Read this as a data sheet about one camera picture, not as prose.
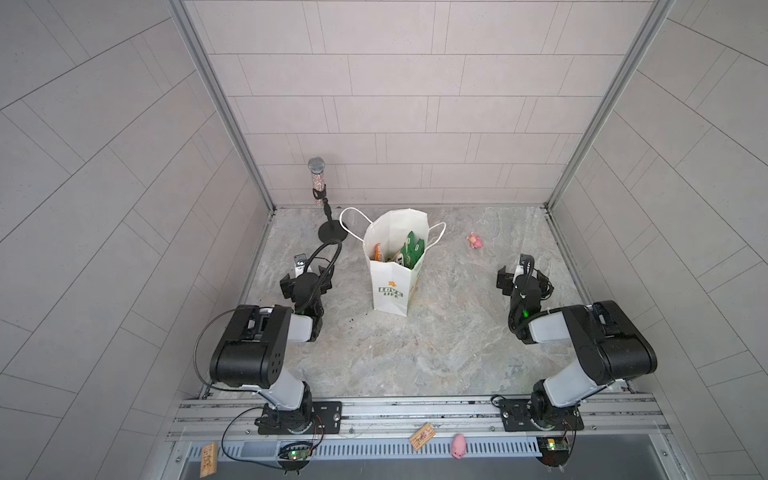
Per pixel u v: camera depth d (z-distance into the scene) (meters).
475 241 1.05
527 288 0.71
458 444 0.67
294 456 0.65
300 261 0.76
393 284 0.78
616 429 0.69
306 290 0.69
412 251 0.87
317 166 0.85
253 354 0.44
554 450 0.68
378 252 0.86
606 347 0.45
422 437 0.68
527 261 0.77
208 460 0.64
